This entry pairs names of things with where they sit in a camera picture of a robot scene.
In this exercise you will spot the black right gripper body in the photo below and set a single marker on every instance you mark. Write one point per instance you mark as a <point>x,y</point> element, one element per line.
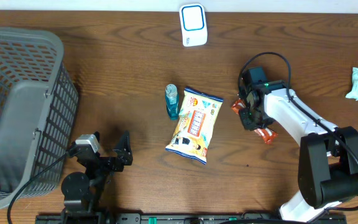
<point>252,119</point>

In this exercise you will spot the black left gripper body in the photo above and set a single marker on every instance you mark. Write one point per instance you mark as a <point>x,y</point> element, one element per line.
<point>107,165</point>

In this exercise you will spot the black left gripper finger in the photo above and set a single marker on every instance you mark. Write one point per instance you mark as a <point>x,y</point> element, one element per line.
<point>123,148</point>
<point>97,135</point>

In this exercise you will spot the red orange snack bar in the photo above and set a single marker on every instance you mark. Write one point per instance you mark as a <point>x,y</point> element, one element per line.
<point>267,134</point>

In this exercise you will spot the yellow snack chip bag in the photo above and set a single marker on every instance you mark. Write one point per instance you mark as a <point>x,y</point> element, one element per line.
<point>196,119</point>

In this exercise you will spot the teal bottle with grey cap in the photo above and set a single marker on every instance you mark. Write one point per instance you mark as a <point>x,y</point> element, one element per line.
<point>171,98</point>

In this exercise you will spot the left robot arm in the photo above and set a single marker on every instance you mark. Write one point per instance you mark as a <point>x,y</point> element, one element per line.
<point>83,190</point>

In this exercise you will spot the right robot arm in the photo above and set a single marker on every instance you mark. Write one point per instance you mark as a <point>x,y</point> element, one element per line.
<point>328,161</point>

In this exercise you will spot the white barcode scanner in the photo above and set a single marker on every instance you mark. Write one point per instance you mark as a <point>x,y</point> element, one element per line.
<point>193,25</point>

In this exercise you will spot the grey plastic shopping basket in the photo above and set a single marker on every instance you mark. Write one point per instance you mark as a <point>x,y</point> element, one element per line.
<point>38,104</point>

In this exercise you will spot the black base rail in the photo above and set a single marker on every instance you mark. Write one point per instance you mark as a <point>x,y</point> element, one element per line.
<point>136,218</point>

